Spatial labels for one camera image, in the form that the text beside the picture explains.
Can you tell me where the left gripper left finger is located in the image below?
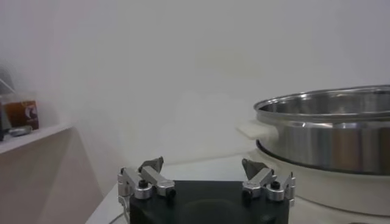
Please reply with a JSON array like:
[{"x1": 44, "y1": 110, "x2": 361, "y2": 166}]
[{"x1": 117, "y1": 156, "x2": 177, "y2": 201}]

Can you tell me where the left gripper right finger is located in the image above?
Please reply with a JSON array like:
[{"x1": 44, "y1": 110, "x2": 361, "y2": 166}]
[{"x1": 241, "y1": 158, "x2": 297, "y2": 203}]

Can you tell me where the stainless steel steamer basket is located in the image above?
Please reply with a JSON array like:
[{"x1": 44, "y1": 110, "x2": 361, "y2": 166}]
[{"x1": 236, "y1": 85, "x2": 390, "y2": 176}]

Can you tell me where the cream electric cooker base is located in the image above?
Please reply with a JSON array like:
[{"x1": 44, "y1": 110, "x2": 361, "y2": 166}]
[{"x1": 248, "y1": 149, "x2": 390, "y2": 217}]

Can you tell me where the white side desk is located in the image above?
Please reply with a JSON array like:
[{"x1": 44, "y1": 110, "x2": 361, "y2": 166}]
[{"x1": 0, "y1": 121, "x2": 106, "y2": 224}]

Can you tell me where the round silver tin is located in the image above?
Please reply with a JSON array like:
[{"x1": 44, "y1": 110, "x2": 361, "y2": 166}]
[{"x1": 8, "y1": 125, "x2": 33, "y2": 138}]

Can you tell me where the plastic iced coffee cup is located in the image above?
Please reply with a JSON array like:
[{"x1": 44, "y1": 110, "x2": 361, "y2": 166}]
[{"x1": 0, "y1": 93, "x2": 40, "y2": 131}]

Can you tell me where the clear drinking straw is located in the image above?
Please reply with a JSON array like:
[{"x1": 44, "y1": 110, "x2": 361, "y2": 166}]
[{"x1": 0, "y1": 78, "x2": 16, "y2": 94}]

